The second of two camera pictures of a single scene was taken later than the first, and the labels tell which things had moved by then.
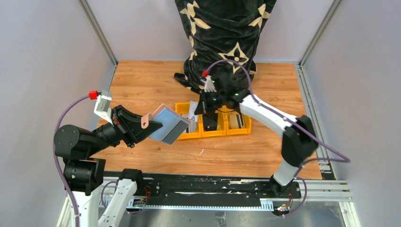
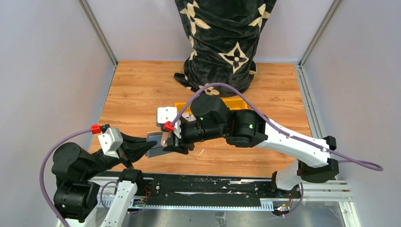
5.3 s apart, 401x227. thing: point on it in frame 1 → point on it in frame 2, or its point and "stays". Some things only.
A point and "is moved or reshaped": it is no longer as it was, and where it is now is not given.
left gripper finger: [137, 133] → [135, 150]
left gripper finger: [128, 114] → [136, 140]
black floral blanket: [222, 36] stays
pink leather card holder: [174, 124] is moved or reshaped
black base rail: [208, 189] stays
